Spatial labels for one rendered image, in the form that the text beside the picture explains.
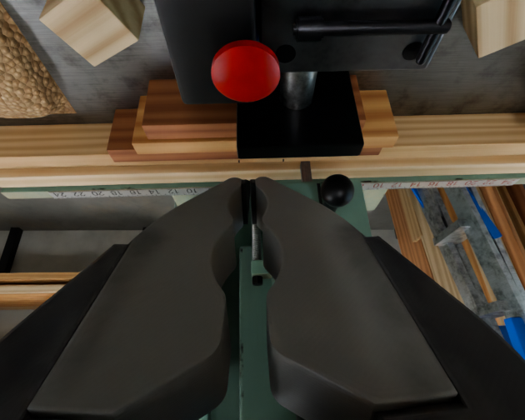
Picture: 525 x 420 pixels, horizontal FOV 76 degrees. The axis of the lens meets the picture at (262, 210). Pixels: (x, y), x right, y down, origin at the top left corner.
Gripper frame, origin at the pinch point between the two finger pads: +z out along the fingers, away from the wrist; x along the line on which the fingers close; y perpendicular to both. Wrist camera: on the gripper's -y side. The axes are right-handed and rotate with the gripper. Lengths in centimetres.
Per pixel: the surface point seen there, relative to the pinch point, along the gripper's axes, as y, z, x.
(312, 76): -0.8, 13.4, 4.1
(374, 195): 30, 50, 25
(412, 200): 94, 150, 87
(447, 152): 8.2, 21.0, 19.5
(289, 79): -0.6, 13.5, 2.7
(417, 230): 105, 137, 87
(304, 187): 7.2, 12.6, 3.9
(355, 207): 8.1, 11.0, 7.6
